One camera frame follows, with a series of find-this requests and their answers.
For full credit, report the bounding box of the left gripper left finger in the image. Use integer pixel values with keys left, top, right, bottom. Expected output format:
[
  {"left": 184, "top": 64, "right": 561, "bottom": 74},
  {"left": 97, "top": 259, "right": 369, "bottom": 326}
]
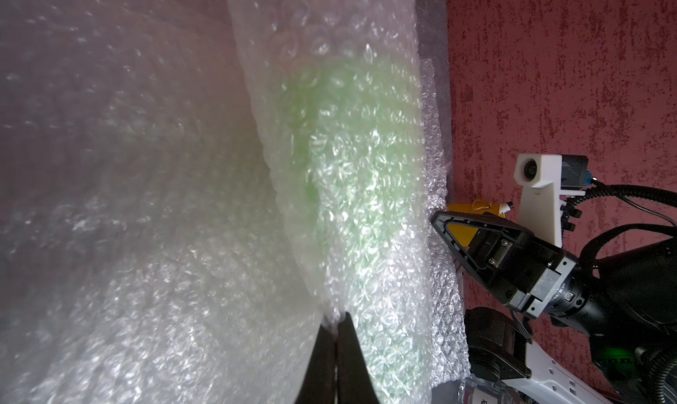
[{"left": 295, "top": 325, "right": 337, "bottom": 404}]

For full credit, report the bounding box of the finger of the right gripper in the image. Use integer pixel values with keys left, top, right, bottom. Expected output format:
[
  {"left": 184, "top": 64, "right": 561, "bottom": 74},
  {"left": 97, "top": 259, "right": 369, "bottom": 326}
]
[
  {"left": 454, "top": 245, "right": 527, "bottom": 306},
  {"left": 430, "top": 210, "right": 532, "bottom": 256}
]

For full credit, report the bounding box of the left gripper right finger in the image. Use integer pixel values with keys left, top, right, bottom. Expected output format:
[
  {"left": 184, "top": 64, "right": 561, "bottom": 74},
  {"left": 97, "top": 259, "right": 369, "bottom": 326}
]
[{"left": 336, "top": 312, "right": 380, "bottom": 404}]

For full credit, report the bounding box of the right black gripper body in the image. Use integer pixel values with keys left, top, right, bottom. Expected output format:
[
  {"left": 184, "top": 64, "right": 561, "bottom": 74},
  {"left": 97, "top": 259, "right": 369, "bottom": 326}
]
[{"left": 508, "top": 224, "right": 676, "bottom": 350}]

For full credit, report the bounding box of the light green glass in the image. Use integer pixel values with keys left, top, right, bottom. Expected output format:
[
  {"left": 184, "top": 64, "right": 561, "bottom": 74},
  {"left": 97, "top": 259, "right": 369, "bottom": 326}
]
[{"left": 227, "top": 0, "right": 467, "bottom": 403}]

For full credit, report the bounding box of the yellow cup with pens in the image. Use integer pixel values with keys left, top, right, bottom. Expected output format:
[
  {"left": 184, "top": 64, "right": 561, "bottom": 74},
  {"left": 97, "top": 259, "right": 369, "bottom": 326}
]
[{"left": 446, "top": 198, "right": 515, "bottom": 246}]

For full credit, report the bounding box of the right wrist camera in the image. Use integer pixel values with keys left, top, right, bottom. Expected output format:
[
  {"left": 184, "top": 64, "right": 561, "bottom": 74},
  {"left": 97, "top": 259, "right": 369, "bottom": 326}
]
[{"left": 514, "top": 154, "right": 591, "bottom": 247}]

